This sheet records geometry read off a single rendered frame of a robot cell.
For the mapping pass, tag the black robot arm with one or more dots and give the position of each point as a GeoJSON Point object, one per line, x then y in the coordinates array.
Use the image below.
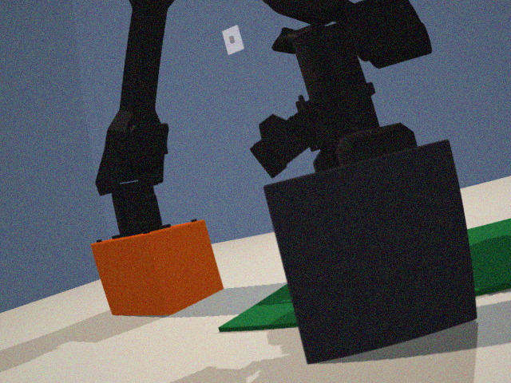
{"type": "Point", "coordinates": [383, 32]}

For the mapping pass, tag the green circuit board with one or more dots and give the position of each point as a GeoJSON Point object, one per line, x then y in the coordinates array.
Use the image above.
{"type": "Point", "coordinates": [490, 249]}

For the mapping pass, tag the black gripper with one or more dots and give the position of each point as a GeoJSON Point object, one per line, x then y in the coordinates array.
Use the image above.
{"type": "Point", "coordinates": [345, 105]}

